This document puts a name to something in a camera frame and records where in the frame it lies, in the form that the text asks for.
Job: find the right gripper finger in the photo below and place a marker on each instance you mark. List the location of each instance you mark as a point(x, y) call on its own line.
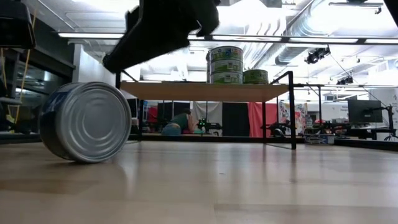
point(146, 46)

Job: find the black ceiling spotlight cluster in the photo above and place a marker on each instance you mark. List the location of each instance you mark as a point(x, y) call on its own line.
point(315, 56)

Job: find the white hanging sheet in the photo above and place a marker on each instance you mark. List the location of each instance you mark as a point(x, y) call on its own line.
point(214, 110)

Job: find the black background table frame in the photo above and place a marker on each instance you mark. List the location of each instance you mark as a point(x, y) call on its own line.
point(320, 109)

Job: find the person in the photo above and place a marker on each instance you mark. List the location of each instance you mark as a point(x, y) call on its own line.
point(178, 123)

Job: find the red curtain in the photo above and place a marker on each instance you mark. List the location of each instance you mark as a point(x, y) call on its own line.
point(256, 119)

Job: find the dark green tuna can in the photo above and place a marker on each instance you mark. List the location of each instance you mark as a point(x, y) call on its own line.
point(256, 76)

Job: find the black background desk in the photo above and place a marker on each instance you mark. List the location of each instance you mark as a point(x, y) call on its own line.
point(363, 132)

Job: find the dark metal rack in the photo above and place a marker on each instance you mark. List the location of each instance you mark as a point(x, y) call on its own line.
point(9, 100)

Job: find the wooden shelf with black legs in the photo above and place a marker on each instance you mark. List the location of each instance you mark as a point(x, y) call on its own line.
point(202, 91)

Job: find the green white tuna can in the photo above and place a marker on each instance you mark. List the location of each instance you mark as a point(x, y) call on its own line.
point(227, 53)
point(227, 77)
point(227, 66)

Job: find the black ceiling light rail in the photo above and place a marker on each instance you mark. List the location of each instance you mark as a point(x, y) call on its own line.
point(360, 40)

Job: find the colourful poster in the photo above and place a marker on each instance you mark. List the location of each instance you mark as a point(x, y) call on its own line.
point(300, 112)

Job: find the black background robot arm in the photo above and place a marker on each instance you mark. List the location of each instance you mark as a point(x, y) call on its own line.
point(278, 129)

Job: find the background robot with green light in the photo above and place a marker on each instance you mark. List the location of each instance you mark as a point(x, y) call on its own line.
point(206, 126)

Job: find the black partition panel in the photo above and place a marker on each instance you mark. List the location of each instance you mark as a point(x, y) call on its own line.
point(234, 119)
point(164, 109)

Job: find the black table edge rail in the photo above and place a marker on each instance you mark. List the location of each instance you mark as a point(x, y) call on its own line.
point(18, 139)

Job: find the black computer monitor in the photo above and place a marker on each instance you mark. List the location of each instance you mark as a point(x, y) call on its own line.
point(365, 112)

